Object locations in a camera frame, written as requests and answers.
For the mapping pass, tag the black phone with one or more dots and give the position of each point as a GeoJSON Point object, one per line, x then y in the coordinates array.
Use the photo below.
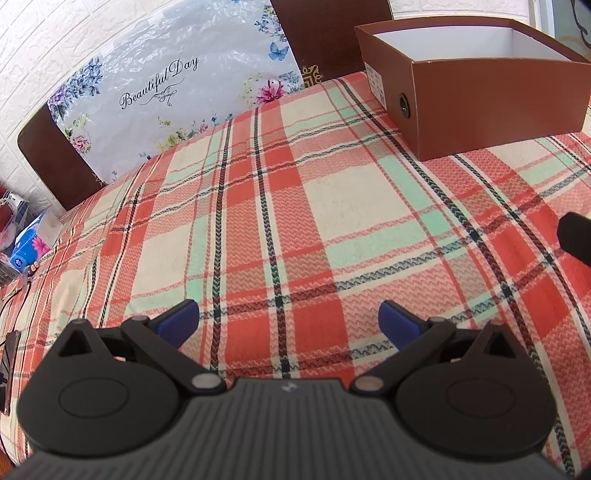
{"type": "Point", "coordinates": [10, 369]}

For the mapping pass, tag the wooden chair with floral cover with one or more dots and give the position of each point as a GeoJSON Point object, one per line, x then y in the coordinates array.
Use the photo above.
{"type": "Point", "coordinates": [323, 37]}

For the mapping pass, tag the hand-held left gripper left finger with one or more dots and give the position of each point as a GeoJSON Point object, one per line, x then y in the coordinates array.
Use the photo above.
{"type": "Point", "coordinates": [178, 321]}

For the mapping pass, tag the floral clear plastic bag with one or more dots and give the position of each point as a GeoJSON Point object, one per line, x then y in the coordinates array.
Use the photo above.
{"type": "Point", "coordinates": [161, 106]}

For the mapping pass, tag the window with iron grille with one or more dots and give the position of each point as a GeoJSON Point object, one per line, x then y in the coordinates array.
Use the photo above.
{"type": "Point", "coordinates": [563, 23]}

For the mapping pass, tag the blue tissue pack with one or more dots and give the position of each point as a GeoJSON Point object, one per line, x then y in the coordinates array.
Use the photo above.
{"type": "Point", "coordinates": [30, 242]}

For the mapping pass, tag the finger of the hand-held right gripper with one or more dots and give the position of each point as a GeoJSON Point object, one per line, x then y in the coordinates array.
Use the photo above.
{"type": "Point", "coordinates": [577, 235]}

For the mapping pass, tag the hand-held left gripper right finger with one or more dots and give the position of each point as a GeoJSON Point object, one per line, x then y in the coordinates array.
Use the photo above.
{"type": "Point", "coordinates": [399, 323]}

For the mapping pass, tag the brown cardboard box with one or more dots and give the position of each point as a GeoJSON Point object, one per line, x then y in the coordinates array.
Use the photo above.
{"type": "Point", "coordinates": [485, 106]}

